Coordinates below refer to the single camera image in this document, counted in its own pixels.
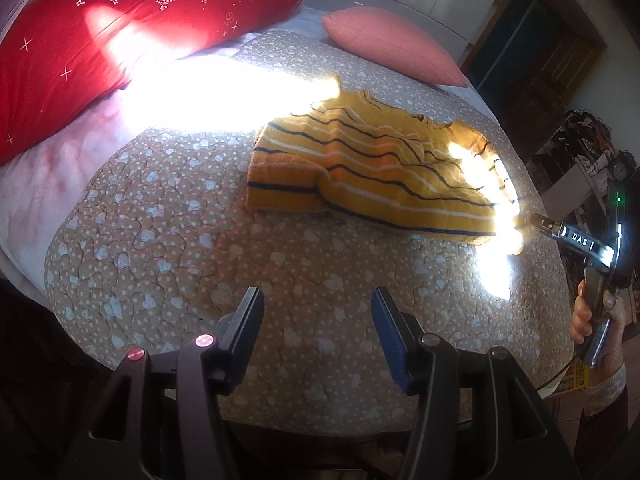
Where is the yellow blue-striped knit sweater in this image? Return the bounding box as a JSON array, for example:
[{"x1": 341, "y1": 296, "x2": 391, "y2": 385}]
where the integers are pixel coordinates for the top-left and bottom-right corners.
[{"x1": 245, "y1": 89, "x2": 526, "y2": 255}]

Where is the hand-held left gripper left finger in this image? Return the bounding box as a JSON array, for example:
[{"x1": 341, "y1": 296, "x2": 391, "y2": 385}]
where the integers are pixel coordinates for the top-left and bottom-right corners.
[{"x1": 90, "y1": 286, "x2": 266, "y2": 480}]

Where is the beige floral quilted bedspread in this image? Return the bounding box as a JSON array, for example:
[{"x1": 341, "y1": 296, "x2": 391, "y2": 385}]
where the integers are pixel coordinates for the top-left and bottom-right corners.
[{"x1": 44, "y1": 29, "x2": 577, "y2": 426}]

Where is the yellow cardboard box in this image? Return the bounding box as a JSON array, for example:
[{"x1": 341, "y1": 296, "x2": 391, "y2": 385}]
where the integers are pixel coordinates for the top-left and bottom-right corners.
[{"x1": 560, "y1": 360, "x2": 591, "y2": 396}]

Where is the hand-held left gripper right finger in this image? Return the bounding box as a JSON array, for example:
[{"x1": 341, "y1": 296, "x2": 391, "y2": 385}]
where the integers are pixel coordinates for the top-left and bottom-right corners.
[{"x1": 371, "y1": 286, "x2": 568, "y2": 480}]

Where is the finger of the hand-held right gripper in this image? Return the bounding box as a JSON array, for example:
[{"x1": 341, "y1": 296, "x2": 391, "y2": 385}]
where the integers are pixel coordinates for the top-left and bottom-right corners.
[{"x1": 529, "y1": 211, "x2": 567, "y2": 239}]

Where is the cluttered shelf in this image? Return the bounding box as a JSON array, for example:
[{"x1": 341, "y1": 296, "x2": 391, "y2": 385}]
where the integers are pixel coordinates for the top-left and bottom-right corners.
[{"x1": 527, "y1": 107, "x2": 640, "y2": 241}]

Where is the person's right forearm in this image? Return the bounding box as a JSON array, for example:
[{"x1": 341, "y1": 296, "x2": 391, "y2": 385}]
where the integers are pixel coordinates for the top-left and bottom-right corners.
[{"x1": 581, "y1": 359, "x2": 632, "y2": 417}]

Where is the pink pillow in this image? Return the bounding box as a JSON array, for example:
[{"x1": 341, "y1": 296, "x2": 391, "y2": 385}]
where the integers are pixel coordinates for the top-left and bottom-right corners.
[{"x1": 321, "y1": 6, "x2": 472, "y2": 89}]

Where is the dark wooden door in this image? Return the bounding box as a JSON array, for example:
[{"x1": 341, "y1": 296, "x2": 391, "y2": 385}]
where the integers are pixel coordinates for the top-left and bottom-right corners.
[{"x1": 460, "y1": 0, "x2": 608, "y2": 161}]

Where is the red floral pillow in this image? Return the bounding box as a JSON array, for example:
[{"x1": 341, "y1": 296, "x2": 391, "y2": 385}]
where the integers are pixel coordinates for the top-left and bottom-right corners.
[{"x1": 0, "y1": 0, "x2": 307, "y2": 167}]

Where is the person's right hand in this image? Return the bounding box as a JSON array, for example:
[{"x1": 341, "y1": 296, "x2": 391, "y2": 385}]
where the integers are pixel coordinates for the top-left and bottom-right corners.
[{"x1": 569, "y1": 279, "x2": 627, "y2": 363}]

